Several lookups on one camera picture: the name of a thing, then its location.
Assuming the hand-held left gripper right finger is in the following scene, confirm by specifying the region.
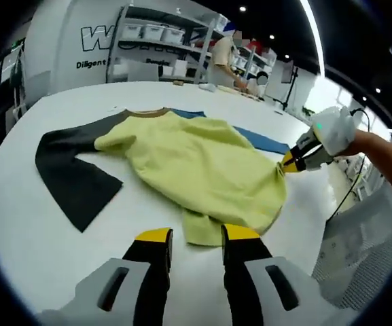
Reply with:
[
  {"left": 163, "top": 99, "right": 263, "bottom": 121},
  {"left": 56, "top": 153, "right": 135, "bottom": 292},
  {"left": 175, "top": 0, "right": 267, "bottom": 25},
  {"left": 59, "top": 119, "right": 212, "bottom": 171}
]
[{"left": 220, "top": 223, "right": 344, "bottom": 326}]

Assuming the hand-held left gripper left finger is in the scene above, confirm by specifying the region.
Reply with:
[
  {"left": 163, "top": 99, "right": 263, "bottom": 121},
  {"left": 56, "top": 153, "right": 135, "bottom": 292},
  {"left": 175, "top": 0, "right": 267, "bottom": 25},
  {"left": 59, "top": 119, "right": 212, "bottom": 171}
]
[{"left": 41, "top": 227, "right": 175, "bottom": 326}]

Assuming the yellow colour-block garment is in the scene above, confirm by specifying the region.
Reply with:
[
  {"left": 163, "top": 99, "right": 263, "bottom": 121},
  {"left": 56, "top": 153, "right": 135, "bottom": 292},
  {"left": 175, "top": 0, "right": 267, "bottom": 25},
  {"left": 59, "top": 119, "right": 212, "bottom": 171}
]
[{"left": 36, "top": 106, "right": 291, "bottom": 247}]

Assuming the black tripod with panel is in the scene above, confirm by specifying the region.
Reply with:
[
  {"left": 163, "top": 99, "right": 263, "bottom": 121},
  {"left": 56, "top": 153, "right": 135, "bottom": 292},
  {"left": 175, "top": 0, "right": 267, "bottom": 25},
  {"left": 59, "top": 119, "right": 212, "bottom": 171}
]
[{"left": 272, "top": 60, "right": 301, "bottom": 112}]

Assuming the white mesh office chair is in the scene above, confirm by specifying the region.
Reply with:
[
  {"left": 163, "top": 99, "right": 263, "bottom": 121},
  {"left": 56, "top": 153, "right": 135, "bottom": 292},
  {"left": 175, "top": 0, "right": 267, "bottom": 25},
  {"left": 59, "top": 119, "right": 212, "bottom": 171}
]
[{"left": 312, "top": 185, "right": 392, "bottom": 310}]

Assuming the white linear ceiling light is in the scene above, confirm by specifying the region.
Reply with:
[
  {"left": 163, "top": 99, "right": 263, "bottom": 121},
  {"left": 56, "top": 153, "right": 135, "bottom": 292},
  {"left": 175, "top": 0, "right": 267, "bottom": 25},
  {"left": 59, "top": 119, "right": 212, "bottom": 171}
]
[{"left": 299, "top": 0, "right": 326, "bottom": 77}]

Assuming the white box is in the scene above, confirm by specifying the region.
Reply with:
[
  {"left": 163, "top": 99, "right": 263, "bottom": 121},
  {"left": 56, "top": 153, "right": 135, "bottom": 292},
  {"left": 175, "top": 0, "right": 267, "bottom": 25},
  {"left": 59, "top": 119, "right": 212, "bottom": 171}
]
[{"left": 173, "top": 59, "right": 189, "bottom": 77}]

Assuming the white storage bin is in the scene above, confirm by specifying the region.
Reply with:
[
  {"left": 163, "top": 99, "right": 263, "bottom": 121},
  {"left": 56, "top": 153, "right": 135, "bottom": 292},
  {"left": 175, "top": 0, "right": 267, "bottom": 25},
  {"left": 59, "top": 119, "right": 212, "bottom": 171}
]
[
  {"left": 122, "top": 22, "right": 143, "bottom": 40},
  {"left": 163, "top": 26, "right": 185, "bottom": 44},
  {"left": 143, "top": 23, "right": 165, "bottom": 41}
]

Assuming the grey chair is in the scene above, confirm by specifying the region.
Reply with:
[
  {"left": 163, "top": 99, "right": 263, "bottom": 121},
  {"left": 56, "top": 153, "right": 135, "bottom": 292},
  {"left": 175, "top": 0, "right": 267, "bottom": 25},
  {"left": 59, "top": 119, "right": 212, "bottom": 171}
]
[{"left": 126, "top": 62, "right": 160, "bottom": 83}]

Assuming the grey metal shelf rack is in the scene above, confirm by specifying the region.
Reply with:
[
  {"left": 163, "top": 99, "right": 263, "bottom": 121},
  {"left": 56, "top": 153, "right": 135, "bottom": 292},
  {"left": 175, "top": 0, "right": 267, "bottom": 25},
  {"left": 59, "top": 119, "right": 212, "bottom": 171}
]
[{"left": 109, "top": 5, "right": 217, "bottom": 84}]

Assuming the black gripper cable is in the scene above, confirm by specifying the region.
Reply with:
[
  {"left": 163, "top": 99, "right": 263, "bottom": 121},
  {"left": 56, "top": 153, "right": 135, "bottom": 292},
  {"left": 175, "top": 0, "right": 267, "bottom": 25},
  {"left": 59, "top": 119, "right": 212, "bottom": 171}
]
[{"left": 329, "top": 107, "right": 370, "bottom": 220}]

